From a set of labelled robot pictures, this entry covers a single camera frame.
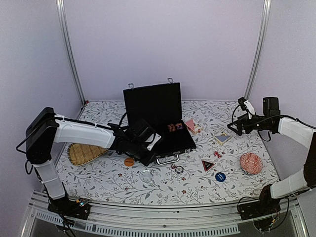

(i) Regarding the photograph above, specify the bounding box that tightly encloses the clear plastic round lid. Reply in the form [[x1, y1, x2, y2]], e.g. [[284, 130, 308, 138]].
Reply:
[[139, 169, 154, 183]]

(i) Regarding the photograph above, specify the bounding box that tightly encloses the right aluminium frame post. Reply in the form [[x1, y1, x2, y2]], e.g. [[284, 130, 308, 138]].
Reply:
[[244, 0, 272, 99]]

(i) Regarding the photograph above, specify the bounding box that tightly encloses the blue playing card deck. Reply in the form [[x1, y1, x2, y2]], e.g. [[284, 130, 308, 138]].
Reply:
[[214, 131, 232, 145]]

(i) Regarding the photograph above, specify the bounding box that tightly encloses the left aluminium frame post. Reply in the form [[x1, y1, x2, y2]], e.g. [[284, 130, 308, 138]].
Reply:
[[56, 0, 86, 106]]

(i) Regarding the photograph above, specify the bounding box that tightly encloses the orange round dealer button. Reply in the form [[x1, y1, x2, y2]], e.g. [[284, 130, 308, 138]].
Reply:
[[124, 158, 135, 167]]

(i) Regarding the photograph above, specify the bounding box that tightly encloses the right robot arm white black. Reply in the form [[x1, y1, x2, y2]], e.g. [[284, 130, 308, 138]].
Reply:
[[227, 97, 316, 215]]

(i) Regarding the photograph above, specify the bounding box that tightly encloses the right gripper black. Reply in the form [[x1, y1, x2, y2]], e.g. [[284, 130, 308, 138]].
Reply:
[[228, 113, 271, 136]]

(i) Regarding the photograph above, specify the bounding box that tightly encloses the woven bamboo tray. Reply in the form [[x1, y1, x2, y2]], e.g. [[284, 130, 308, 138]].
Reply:
[[67, 143, 109, 166]]

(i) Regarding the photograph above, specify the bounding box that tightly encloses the black triangular all-in button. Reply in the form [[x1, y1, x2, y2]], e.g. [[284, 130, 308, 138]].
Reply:
[[202, 160, 215, 172]]

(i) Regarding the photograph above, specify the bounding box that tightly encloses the blue round dealer button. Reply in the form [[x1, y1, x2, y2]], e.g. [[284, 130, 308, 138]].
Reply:
[[215, 172, 226, 182]]

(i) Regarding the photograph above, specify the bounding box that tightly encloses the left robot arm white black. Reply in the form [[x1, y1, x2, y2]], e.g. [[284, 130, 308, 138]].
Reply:
[[16, 107, 162, 214]]

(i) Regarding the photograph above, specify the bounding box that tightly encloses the red patterned bowl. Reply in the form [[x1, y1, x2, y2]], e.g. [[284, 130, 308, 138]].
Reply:
[[239, 153, 263, 175]]

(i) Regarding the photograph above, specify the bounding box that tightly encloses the front aluminium rail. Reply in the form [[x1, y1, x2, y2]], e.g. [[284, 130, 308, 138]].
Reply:
[[21, 192, 309, 237]]

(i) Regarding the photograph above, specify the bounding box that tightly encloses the red dice pair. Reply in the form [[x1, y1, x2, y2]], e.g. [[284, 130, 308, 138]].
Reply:
[[214, 152, 222, 158]]

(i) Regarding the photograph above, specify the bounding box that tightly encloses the floral table cloth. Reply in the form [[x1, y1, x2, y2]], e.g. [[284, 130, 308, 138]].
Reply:
[[57, 101, 279, 205]]

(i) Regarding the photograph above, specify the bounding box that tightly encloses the black poker set case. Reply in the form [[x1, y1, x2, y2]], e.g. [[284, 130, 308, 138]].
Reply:
[[123, 82, 197, 159]]

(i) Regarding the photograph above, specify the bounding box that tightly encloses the red playing card deck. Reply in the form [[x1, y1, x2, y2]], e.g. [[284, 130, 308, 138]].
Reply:
[[185, 119, 203, 135]]

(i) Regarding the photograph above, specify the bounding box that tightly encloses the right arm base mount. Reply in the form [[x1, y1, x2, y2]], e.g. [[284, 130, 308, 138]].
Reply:
[[237, 197, 281, 232]]

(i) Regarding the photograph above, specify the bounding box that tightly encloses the aluminium frame post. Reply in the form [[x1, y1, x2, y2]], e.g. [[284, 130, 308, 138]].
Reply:
[[56, 0, 86, 106], [244, 0, 272, 99]]

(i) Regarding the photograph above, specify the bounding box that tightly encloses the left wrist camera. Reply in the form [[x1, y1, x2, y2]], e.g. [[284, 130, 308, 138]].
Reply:
[[145, 133, 161, 151]]

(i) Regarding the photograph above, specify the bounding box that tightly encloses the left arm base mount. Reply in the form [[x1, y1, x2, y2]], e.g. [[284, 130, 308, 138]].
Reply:
[[48, 197, 91, 220]]

